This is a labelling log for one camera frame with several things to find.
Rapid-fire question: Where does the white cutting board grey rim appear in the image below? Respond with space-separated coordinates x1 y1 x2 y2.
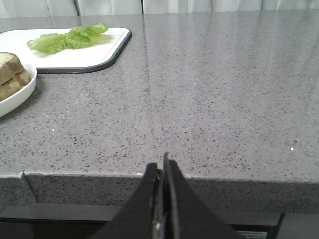
0 27 132 74

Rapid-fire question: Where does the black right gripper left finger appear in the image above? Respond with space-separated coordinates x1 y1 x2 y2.
92 163 157 239

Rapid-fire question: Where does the white round plate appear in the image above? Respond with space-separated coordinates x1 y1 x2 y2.
0 62 37 117

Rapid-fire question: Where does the white curtain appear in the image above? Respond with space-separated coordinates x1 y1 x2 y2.
0 0 319 18

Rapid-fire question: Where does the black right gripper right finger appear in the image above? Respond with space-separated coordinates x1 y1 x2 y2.
163 152 244 239

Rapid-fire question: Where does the green lettuce leaf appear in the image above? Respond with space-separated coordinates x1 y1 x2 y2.
27 23 109 54

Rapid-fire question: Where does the bread slice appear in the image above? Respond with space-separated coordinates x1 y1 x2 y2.
0 70 30 101
0 52 24 85

